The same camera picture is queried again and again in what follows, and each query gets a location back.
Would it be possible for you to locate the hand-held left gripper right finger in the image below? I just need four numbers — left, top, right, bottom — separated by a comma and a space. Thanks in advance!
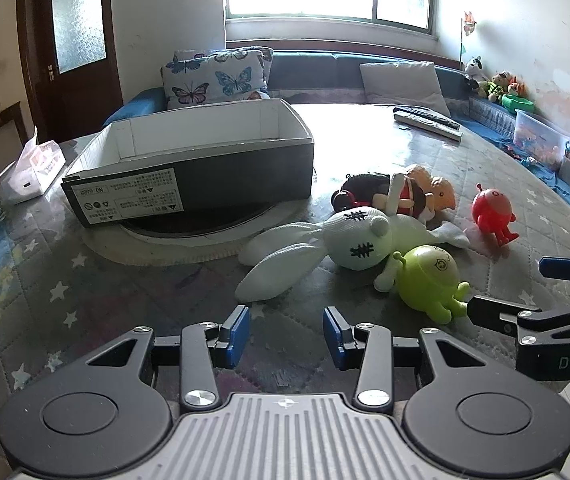
323, 306, 487, 409

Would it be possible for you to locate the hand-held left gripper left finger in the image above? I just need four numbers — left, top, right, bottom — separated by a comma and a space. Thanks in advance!
85, 305, 251, 409

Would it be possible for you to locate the green alien toy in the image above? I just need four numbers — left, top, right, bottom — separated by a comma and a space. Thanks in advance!
390, 245, 471, 325

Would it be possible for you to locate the red octopus toy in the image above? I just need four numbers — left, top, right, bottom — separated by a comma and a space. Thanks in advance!
472, 182, 520, 247

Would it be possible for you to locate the white plush rabbit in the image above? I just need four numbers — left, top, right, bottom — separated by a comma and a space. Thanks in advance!
236, 207, 471, 301

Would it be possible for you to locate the orange toy figure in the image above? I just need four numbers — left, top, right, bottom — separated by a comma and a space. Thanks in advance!
407, 164, 458, 226

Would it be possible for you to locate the doll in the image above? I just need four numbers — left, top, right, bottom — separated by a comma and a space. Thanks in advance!
332, 172, 428, 221

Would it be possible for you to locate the grey cardboard box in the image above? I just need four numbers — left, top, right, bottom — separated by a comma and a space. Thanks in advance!
61, 98, 315, 229

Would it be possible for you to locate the white round mat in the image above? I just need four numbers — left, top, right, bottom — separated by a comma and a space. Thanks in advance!
82, 194, 316, 267

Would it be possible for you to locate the clear plastic storage box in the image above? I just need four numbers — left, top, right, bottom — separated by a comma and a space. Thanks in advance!
514, 110, 570, 169

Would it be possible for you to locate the green bowl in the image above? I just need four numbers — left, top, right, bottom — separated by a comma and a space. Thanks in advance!
501, 94, 536, 114

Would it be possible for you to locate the grey remote control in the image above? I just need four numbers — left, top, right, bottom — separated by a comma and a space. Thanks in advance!
394, 112, 464, 142

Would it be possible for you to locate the group of small plush toys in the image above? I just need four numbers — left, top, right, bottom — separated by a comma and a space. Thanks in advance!
478, 72, 514, 104

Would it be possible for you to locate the black remote control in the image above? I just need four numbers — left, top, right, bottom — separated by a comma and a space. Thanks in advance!
392, 106, 461, 131

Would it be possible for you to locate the black and white plush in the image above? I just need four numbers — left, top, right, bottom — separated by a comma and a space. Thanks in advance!
465, 56, 489, 92

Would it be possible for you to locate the white pillow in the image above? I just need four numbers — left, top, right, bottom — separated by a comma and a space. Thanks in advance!
359, 61, 452, 118

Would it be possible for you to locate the butterfly print pillow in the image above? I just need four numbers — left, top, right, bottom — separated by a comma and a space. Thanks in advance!
174, 46, 275, 92
161, 51, 270, 110

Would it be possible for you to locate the colourful pinwheel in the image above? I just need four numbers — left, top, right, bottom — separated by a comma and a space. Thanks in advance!
458, 10, 479, 62

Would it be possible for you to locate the tissue pack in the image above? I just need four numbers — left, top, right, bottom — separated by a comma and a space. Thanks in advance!
2, 126, 66, 205

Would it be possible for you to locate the blue sofa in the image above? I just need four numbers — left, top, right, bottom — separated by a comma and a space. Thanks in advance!
102, 49, 570, 226

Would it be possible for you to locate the brown wooden door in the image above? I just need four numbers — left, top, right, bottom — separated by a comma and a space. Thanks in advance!
16, 0, 124, 144

